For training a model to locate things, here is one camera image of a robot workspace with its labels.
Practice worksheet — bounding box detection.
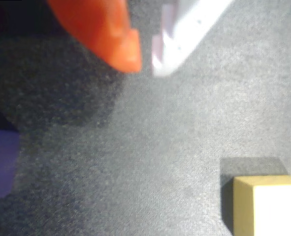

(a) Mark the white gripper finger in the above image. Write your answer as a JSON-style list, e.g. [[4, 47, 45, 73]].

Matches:
[[151, 0, 234, 77]]

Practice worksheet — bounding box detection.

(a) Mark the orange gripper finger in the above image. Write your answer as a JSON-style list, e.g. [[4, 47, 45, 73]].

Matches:
[[46, 0, 143, 73]]

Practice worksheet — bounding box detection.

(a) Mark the yellow cube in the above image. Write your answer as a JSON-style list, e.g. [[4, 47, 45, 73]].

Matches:
[[232, 175, 291, 236]]

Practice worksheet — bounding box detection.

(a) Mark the purple cube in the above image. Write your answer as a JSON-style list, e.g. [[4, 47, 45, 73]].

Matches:
[[0, 129, 20, 204]]

